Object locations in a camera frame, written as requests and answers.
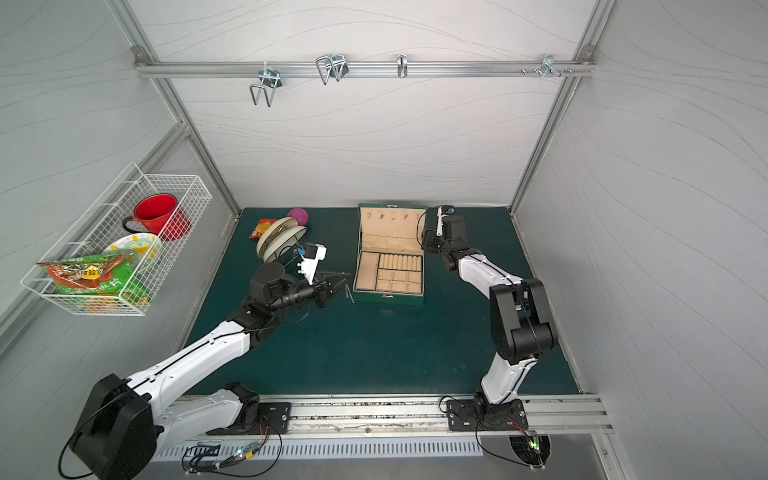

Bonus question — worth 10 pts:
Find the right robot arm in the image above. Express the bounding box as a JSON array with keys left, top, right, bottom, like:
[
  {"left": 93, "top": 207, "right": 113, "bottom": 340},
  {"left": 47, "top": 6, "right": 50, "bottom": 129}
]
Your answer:
[{"left": 420, "top": 205, "right": 558, "bottom": 419}]

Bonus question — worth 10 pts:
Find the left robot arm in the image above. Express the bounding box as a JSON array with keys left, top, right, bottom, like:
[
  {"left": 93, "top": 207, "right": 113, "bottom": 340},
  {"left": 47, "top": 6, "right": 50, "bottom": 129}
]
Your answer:
[{"left": 63, "top": 262, "right": 352, "bottom": 479}]

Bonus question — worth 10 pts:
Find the cream plate front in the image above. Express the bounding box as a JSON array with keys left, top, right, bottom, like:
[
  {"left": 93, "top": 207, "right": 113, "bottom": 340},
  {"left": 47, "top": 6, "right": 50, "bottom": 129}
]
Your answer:
[{"left": 262, "top": 226, "right": 306, "bottom": 263}]

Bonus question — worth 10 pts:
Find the pink ball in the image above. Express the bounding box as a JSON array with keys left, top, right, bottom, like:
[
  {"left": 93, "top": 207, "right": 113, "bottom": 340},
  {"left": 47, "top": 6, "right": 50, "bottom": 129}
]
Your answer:
[{"left": 287, "top": 208, "right": 309, "bottom": 226}]

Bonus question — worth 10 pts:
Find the red snack packet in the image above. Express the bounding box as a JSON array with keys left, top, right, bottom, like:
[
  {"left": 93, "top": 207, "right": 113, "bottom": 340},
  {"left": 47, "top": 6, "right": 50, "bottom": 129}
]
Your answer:
[{"left": 249, "top": 219, "right": 275, "bottom": 239}]

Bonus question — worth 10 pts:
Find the red mug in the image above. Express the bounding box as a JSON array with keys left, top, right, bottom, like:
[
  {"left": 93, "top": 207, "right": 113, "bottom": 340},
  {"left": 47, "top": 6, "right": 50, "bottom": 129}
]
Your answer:
[{"left": 122, "top": 193, "right": 192, "bottom": 241}]

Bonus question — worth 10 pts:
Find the patterned plate in basket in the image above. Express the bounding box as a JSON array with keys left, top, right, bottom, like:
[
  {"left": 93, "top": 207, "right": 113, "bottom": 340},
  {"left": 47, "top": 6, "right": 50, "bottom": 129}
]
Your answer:
[{"left": 103, "top": 233, "right": 164, "bottom": 271}]

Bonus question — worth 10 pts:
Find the small metal hook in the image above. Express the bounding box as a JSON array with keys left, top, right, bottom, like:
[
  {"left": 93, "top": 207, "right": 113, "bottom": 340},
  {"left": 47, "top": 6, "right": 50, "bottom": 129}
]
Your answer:
[{"left": 396, "top": 54, "right": 408, "bottom": 79}]

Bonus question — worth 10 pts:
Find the metal loop hook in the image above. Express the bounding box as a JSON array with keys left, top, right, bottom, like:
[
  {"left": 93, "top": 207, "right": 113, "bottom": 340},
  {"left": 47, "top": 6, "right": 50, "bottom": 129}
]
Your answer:
[{"left": 315, "top": 54, "right": 349, "bottom": 85}]

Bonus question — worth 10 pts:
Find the metal double hook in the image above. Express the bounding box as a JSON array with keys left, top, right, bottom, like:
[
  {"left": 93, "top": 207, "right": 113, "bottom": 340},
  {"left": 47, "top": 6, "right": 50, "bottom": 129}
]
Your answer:
[{"left": 249, "top": 66, "right": 282, "bottom": 107}]

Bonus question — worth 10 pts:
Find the green snack bag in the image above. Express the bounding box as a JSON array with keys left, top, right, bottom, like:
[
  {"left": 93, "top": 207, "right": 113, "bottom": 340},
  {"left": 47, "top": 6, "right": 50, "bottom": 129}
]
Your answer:
[{"left": 37, "top": 252, "right": 134, "bottom": 295}]

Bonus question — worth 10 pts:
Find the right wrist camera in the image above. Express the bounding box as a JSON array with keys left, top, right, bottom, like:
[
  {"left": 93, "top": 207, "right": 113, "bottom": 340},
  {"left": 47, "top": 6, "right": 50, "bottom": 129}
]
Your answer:
[{"left": 436, "top": 204, "right": 454, "bottom": 237}]

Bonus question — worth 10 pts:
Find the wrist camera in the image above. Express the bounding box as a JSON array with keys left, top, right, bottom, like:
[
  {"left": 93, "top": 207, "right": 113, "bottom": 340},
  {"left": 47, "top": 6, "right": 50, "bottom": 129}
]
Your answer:
[
  {"left": 298, "top": 243, "right": 327, "bottom": 285},
  {"left": 436, "top": 204, "right": 454, "bottom": 237}
]

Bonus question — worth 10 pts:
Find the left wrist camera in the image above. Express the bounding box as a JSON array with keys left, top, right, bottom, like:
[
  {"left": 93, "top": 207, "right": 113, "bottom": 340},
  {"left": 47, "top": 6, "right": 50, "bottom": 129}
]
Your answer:
[{"left": 298, "top": 243, "right": 327, "bottom": 285}]

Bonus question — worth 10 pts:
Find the left black mount plate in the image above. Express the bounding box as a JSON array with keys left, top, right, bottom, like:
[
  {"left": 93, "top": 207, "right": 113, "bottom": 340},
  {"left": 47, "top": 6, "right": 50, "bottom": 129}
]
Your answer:
[{"left": 206, "top": 382, "right": 292, "bottom": 436}]

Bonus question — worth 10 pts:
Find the black mount plate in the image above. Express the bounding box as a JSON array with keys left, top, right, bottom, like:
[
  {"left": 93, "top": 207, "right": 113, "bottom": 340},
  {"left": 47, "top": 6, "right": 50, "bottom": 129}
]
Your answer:
[
  {"left": 206, "top": 382, "right": 292, "bottom": 436},
  {"left": 439, "top": 395, "right": 529, "bottom": 432}
]

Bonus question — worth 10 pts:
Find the right black mount plate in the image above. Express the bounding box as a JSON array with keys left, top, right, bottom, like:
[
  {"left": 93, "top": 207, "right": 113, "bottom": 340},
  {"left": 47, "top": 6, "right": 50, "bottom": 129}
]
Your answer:
[{"left": 439, "top": 395, "right": 529, "bottom": 432}]

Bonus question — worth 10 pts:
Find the left base cable bundle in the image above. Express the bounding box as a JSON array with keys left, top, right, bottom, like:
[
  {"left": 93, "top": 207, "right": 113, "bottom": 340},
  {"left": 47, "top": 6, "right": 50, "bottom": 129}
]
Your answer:
[{"left": 181, "top": 416, "right": 281, "bottom": 480}]

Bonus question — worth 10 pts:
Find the metal bracket hook right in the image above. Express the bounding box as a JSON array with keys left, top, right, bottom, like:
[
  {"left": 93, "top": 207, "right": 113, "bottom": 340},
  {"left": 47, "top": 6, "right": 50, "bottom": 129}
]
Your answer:
[{"left": 520, "top": 55, "right": 573, "bottom": 78}]

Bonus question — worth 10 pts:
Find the white wire basket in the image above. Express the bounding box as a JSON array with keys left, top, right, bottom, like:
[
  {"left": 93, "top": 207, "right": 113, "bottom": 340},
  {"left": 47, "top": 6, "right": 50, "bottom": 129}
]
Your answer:
[{"left": 21, "top": 164, "right": 212, "bottom": 316}]

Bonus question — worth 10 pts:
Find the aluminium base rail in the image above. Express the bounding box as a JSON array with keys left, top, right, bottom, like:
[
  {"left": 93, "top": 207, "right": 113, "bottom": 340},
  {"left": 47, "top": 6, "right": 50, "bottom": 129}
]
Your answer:
[{"left": 259, "top": 394, "right": 614, "bottom": 440}]

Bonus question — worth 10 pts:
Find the right base cable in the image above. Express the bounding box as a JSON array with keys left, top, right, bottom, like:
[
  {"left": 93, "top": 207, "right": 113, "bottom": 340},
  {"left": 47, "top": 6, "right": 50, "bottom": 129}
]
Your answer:
[{"left": 473, "top": 419, "right": 551, "bottom": 470}]

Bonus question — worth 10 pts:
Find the aluminium top rail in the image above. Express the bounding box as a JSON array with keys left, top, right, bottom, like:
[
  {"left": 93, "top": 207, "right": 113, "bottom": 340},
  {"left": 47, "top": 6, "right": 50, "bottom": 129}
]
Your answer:
[{"left": 135, "top": 59, "right": 598, "bottom": 80}]

